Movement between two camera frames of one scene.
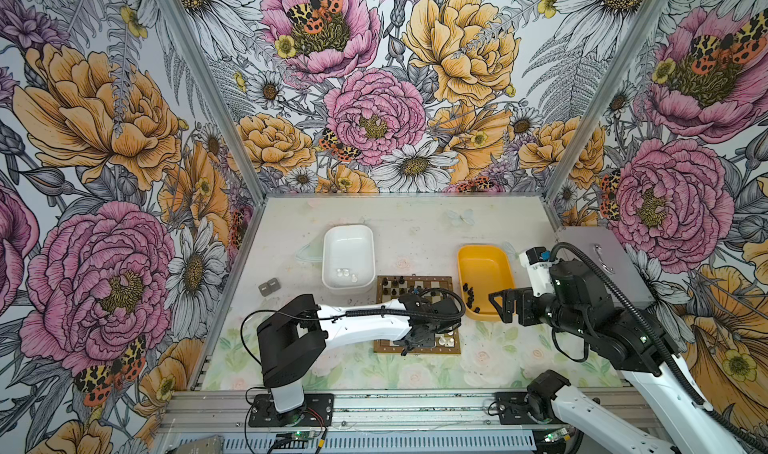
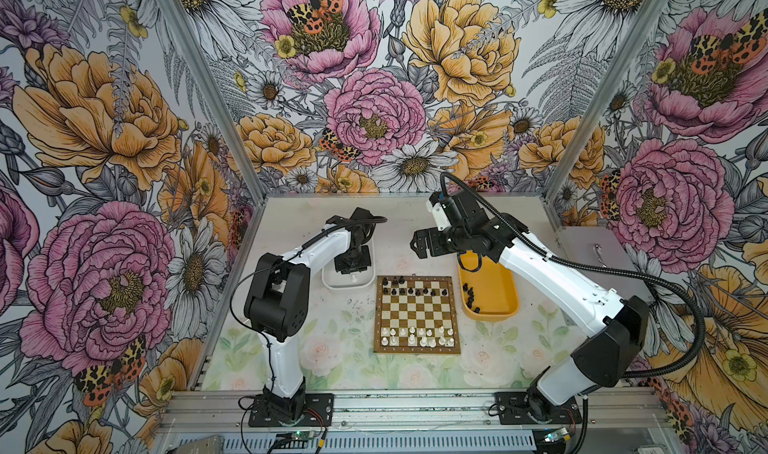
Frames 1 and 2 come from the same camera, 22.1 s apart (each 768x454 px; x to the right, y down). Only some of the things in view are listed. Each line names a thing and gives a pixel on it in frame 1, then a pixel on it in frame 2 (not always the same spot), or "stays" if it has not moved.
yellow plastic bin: [484, 270] stays
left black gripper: [425, 342] to [361, 266]
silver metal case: [603, 243] stays
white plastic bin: [349, 258] stays
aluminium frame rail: [229, 411] stays
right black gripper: [524, 296] to [435, 248]
